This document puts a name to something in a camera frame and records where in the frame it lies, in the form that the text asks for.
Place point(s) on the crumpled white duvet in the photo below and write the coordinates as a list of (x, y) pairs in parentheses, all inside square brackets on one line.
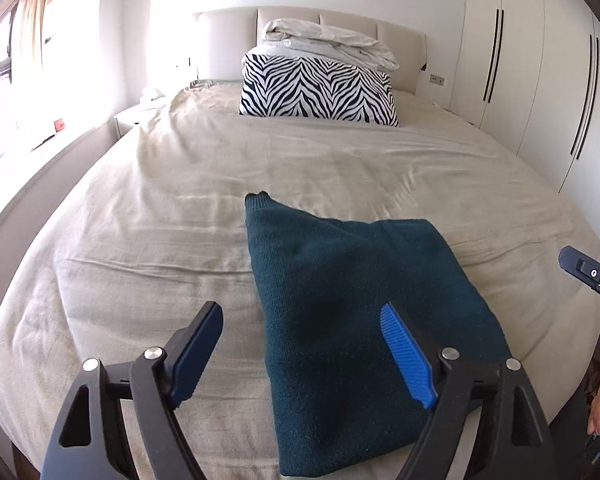
[(330, 42)]

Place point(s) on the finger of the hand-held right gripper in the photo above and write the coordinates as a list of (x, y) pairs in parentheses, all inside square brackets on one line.
[(582, 265)]

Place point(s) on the small red item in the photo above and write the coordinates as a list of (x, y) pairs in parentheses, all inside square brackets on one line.
[(59, 125)]

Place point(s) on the beige curtain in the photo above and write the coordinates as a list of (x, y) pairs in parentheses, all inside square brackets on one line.
[(27, 35)]

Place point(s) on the bed with beige sheet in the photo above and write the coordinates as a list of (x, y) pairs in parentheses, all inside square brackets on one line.
[(180, 210)]

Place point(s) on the window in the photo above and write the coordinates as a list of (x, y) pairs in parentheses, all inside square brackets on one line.
[(0, 85)]

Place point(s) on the zebra print pillow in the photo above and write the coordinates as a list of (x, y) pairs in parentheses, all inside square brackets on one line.
[(320, 90)]

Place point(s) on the wall socket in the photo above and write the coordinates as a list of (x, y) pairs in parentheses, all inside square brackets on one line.
[(437, 79)]

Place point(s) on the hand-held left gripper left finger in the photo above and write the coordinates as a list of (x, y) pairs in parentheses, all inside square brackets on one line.
[(195, 355)]

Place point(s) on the dark teal knit sweater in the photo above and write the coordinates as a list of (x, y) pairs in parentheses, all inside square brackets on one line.
[(340, 310)]

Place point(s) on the white wardrobe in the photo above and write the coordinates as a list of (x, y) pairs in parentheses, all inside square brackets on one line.
[(530, 85)]

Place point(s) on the white nightstand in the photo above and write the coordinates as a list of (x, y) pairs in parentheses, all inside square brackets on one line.
[(135, 119)]

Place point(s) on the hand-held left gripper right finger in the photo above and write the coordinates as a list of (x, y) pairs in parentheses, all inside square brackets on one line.
[(410, 355)]

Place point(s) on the low window ledge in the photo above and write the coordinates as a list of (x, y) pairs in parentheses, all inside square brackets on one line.
[(45, 180)]

